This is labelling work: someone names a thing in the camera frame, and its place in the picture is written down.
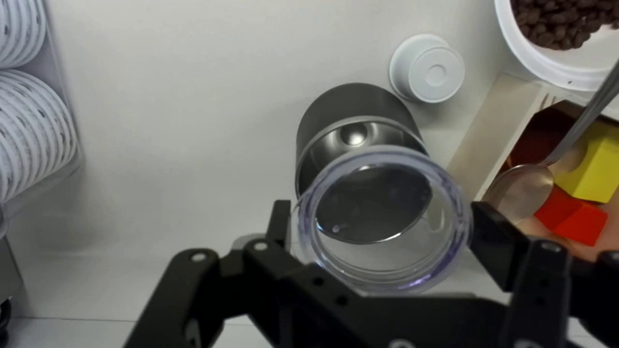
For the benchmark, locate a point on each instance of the coffee beans in large bowl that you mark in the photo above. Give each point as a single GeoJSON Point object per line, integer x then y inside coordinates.
{"type": "Point", "coordinates": [564, 24]}

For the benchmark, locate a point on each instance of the square wooden tray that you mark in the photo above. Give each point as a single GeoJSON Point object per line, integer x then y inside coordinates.
{"type": "Point", "coordinates": [520, 125]}

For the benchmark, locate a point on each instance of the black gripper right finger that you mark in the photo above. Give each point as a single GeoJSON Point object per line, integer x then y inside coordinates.
{"type": "Point", "coordinates": [499, 245]}

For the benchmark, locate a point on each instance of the red block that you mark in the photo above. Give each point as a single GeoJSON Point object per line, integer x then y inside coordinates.
{"type": "Point", "coordinates": [572, 220]}

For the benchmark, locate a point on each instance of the metal spoon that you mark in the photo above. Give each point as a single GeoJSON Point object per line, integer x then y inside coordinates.
{"type": "Point", "coordinates": [526, 189]}

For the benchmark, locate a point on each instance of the large white bowl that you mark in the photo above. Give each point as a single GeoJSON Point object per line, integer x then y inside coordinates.
{"type": "Point", "coordinates": [576, 71]}

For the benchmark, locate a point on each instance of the lower patterned paper cup stack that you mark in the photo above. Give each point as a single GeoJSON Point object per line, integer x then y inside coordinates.
{"type": "Point", "coordinates": [38, 133]}

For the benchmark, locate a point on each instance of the upper patterned paper cup stack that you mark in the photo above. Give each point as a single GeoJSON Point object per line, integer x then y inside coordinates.
{"type": "Point", "coordinates": [23, 32]}

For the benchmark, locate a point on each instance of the small white cap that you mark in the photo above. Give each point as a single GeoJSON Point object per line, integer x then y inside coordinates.
{"type": "Point", "coordinates": [427, 69]}

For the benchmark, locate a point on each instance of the patterned paper cup stack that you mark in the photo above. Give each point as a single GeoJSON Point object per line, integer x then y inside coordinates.
{"type": "Point", "coordinates": [38, 133]}
{"type": "Point", "coordinates": [23, 32]}

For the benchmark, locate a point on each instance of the clear plastic thermos lid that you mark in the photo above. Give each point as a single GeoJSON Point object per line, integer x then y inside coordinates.
{"type": "Point", "coordinates": [386, 222]}

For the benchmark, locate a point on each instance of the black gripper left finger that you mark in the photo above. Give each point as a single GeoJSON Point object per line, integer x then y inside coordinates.
{"type": "Point", "coordinates": [280, 224]}

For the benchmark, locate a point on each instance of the yellow block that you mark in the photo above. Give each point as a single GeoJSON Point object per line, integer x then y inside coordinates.
{"type": "Point", "coordinates": [597, 177]}

